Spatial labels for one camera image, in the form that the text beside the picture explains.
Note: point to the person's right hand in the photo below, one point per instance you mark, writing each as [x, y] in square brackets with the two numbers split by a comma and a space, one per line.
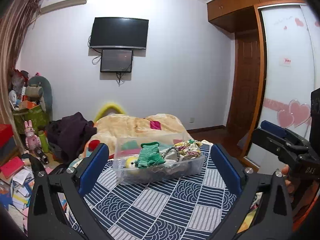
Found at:
[291, 183]

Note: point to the striped brown curtain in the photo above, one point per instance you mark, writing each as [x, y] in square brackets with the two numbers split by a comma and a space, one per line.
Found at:
[14, 25]

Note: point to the red book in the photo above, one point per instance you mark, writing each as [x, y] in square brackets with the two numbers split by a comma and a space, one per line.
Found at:
[11, 167]

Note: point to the wall mounted black television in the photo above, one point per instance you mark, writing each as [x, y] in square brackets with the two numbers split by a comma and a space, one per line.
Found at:
[119, 32]

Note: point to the yellow white ball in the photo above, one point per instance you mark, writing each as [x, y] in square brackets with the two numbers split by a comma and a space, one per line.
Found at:
[131, 162]

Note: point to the blue patterned bed cover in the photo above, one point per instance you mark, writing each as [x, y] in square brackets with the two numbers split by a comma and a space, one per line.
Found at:
[190, 207]

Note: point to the small black wall monitor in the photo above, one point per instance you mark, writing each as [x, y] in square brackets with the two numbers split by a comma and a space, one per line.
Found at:
[116, 61]

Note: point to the dark purple clothing pile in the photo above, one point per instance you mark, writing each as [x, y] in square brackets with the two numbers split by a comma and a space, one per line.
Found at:
[70, 134]

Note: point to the yellow green curved cushion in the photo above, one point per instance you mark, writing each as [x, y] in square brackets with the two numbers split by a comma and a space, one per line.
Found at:
[109, 108]

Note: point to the green knitted glove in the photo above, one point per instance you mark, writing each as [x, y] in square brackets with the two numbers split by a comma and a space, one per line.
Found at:
[149, 155]

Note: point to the white sliding wardrobe door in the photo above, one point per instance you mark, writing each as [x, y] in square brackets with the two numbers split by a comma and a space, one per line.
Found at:
[291, 35]

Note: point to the clear plastic storage box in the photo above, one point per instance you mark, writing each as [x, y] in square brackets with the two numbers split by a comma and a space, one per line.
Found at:
[130, 147]

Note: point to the wall power socket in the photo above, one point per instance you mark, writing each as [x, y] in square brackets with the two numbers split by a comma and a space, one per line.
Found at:
[191, 119]

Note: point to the beige fleece blanket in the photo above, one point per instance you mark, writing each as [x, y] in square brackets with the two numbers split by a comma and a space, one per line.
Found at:
[115, 126]

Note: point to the red box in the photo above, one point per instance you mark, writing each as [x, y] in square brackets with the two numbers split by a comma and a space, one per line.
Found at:
[5, 134]

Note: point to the scattered papers pile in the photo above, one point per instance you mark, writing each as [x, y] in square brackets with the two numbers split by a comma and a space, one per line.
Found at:
[16, 195]

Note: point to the wooden wardrobe cabinet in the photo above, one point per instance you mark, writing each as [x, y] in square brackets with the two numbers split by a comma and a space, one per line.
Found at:
[236, 15]

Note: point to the brown wooden door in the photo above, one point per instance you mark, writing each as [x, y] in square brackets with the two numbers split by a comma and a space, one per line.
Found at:
[245, 84]

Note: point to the green storage box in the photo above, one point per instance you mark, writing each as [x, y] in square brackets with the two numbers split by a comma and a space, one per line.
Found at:
[38, 117]

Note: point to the green bottle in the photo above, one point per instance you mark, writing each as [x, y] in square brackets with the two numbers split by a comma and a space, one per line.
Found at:
[43, 141]

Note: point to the floral fabric scrunchie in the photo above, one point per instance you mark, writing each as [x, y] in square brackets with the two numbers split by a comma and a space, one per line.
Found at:
[189, 149]

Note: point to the grey green plush toy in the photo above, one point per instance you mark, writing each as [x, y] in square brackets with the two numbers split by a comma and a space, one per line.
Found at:
[39, 89]

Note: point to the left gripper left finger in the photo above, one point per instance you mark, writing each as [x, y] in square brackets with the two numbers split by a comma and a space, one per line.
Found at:
[46, 219]

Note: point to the pink rabbit toy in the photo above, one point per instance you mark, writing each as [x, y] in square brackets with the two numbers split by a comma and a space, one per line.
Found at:
[32, 141]

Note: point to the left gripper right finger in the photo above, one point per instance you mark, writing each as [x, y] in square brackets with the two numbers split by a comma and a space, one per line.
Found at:
[273, 217]

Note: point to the white cloth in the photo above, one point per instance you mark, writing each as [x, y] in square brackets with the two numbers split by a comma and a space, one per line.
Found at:
[172, 155]

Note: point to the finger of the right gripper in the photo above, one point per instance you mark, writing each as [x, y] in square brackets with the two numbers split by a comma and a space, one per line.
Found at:
[272, 128]

